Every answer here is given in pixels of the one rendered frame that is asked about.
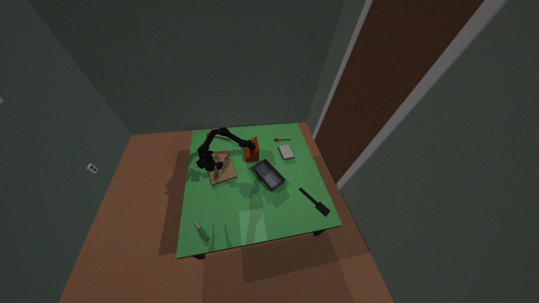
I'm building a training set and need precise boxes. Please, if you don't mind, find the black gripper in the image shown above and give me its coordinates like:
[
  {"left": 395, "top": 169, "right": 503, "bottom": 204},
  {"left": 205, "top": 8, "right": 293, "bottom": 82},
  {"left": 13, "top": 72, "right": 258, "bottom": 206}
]
[{"left": 208, "top": 160, "right": 223, "bottom": 170}]

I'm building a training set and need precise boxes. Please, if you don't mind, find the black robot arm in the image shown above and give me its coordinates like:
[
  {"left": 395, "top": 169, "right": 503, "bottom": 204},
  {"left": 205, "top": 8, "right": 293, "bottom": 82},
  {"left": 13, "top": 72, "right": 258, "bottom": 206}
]
[{"left": 196, "top": 127, "right": 255, "bottom": 172}]

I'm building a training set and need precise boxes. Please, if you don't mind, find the black spatula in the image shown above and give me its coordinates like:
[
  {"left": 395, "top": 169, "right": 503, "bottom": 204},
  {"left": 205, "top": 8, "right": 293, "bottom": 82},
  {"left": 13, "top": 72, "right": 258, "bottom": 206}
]
[{"left": 299, "top": 188, "right": 330, "bottom": 216}]

